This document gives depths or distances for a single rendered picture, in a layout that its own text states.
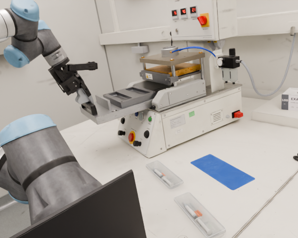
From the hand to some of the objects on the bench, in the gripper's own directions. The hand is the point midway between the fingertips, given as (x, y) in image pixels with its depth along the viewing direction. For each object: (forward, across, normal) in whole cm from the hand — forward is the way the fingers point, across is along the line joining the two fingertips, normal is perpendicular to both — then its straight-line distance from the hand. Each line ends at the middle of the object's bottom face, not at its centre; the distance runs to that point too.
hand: (92, 101), depth 111 cm
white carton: (+49, +39, +75) cm, 97 cm away
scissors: (+42, +61, +40) cm, 84 cm away
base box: (+37, +2, +28) cm, 47 cm away
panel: (+27, 0, +2) cm, 27 cm away
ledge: (+55, +59, +77) cm, 112 cm away
